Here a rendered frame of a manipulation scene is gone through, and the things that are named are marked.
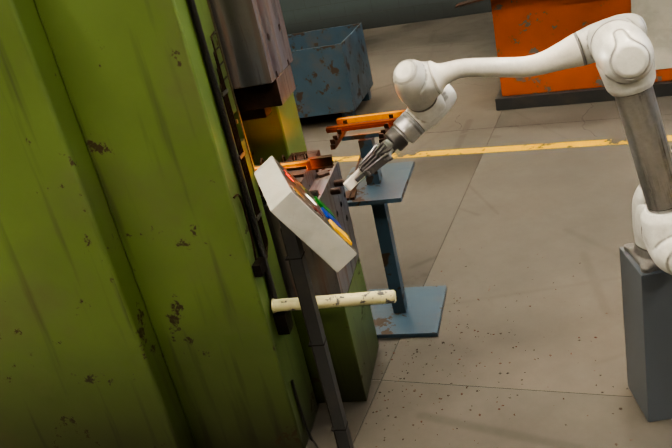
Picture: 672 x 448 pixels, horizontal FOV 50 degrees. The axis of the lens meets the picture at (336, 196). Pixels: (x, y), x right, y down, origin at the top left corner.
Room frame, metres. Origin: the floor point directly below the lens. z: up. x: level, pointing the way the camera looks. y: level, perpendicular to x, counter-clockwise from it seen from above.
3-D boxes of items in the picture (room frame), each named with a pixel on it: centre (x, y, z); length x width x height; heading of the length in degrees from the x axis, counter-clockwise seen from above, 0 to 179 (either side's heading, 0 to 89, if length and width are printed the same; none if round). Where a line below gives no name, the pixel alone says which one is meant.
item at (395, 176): (2.97, -0.18, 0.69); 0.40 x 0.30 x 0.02; 161
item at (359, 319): (2.65, 0.28, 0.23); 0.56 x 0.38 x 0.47; 74
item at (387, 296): (2.18, 0.09, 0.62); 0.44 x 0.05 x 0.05; 74
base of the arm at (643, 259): (2.05, -1.00, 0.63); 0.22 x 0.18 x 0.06; 175
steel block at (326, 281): (2.65, 0.28, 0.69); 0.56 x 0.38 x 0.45; 74
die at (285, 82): (2.59, 0.29, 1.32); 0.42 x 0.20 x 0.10; 74
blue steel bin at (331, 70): (6.66, 0.11, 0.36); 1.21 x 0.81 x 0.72; 71
